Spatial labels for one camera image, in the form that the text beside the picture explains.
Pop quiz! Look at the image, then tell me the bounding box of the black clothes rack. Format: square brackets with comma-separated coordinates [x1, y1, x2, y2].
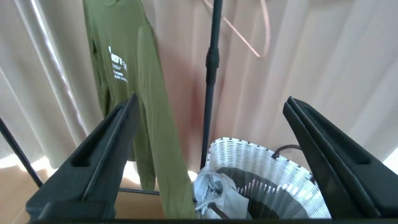
[0, 0, 224, 197]

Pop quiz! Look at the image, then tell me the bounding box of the pink clothes hanger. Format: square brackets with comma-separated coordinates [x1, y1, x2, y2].
[203, 0, 271, 59]

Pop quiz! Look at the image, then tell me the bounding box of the beige curtain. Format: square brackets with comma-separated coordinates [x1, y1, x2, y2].
[0, 0, 398, 175]

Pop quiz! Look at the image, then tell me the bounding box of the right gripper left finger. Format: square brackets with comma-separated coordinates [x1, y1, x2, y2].
[25, 92, 140, 220]

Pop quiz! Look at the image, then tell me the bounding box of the green printed shirt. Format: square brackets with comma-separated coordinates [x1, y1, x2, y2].
[82, 0, 197, 219]

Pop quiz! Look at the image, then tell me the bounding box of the pale grey garment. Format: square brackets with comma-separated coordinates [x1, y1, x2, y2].
[192, 166, 253, 220]

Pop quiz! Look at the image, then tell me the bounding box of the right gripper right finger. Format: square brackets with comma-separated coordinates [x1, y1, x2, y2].
[282, 96, 398, 218]

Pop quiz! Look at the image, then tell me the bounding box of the white laundry basket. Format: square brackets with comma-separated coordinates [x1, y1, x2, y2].
[205, 136, 332, 220]

